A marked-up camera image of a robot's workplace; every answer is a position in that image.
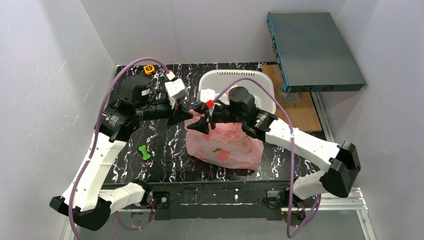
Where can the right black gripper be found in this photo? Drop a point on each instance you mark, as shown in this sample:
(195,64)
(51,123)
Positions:
(211,117)

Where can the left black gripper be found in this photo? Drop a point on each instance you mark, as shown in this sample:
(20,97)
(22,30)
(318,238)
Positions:
(174,112)

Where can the pink plastic bag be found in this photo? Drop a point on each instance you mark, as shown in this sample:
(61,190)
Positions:
(225,146)

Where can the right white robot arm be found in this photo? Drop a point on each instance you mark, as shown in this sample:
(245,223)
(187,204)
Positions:
(338,164)

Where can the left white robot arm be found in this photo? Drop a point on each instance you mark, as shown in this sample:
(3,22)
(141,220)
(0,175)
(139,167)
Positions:
(135,100)

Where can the black marble mat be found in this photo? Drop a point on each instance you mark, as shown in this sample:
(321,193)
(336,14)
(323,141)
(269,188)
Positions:
(170,161)

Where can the white plastic basin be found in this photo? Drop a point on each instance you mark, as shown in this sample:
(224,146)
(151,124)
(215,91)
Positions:
(218,80)

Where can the green bone toy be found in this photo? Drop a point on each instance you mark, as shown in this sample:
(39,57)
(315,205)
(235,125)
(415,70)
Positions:
(144,152)

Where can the orange tape measure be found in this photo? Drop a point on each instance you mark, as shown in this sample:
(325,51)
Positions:
(149,69)

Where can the wooden board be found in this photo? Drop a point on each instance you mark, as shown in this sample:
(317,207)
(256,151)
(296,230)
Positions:
(302,114)

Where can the grey metal box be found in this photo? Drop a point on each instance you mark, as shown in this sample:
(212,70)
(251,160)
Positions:
(311,54)

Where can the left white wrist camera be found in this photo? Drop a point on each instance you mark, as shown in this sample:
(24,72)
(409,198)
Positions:
(175,90)

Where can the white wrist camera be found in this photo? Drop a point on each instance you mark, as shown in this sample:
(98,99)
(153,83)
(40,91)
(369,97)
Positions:
(204,95)
(175,90)

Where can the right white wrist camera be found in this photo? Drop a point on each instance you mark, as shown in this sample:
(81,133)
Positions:
(204,95)

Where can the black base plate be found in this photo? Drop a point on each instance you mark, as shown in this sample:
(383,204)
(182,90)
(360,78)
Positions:
(216,199)

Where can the aluminium frame rail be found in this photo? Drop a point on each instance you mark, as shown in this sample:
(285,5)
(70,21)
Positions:
(328,202)

